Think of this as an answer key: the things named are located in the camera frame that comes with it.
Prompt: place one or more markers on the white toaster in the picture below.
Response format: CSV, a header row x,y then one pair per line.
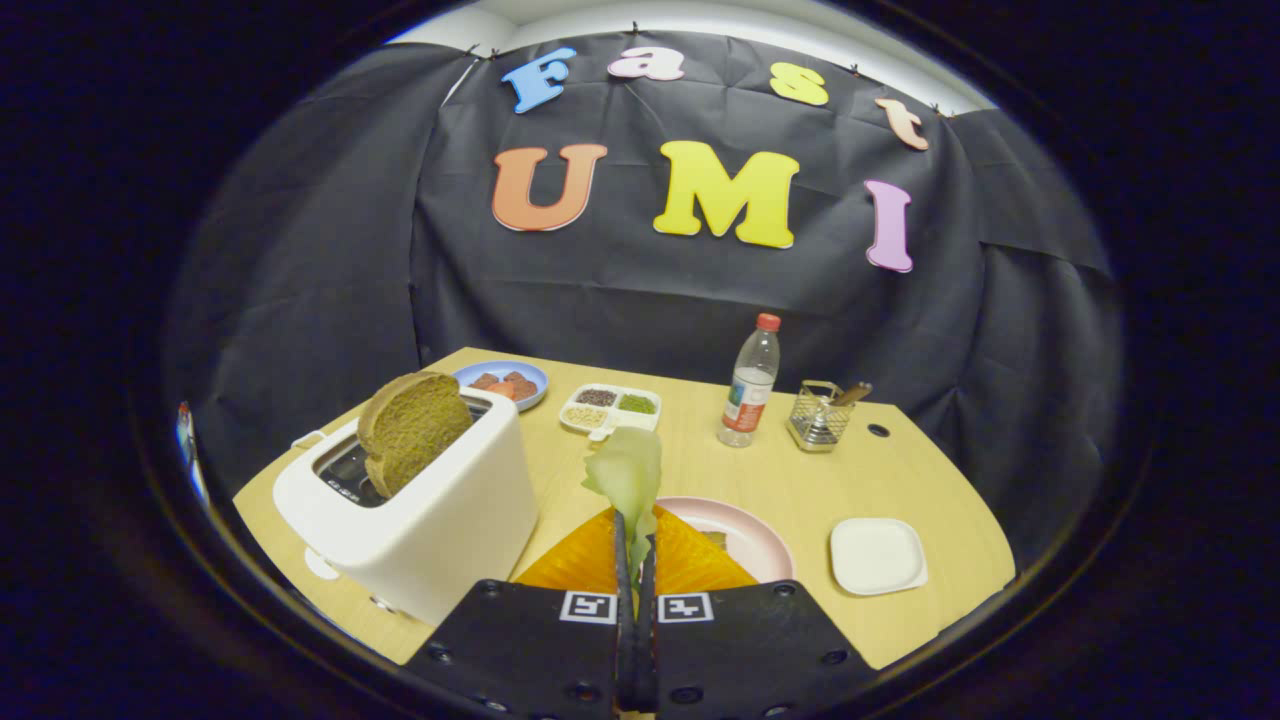
x,y
450,530

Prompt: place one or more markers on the orange tomato slice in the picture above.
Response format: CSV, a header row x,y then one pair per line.
x,y
500,390

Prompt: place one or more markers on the black backdrop cloth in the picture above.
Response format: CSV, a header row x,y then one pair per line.
x,y
640,300

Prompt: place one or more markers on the square brown toast slice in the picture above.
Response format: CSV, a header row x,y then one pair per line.
x,y
716,541

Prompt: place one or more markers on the small white square dish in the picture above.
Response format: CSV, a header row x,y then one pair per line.
x,y
878,555

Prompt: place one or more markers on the pink round plate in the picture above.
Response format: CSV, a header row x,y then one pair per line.
x,y
755,545

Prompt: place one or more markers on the brown meat piece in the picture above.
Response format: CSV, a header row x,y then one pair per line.
x,y
522,385
483,380

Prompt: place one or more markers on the green lettuce leaf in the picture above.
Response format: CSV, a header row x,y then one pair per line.
x,y
630,475

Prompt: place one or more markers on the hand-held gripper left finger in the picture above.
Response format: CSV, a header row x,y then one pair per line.
x,y
530,650

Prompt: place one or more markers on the clear bottle with red cap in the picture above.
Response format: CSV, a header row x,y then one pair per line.
x,y
748,395

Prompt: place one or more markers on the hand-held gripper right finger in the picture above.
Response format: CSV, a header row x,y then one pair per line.
x,y
750,650

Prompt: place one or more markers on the white compartment seasoning tray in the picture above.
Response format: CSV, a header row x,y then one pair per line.
x,y
610,412

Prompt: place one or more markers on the blue round plate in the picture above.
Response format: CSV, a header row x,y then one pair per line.
x,y
520,368

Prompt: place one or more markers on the rounded brown bread slice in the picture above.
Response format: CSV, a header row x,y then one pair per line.
x,y
415,430

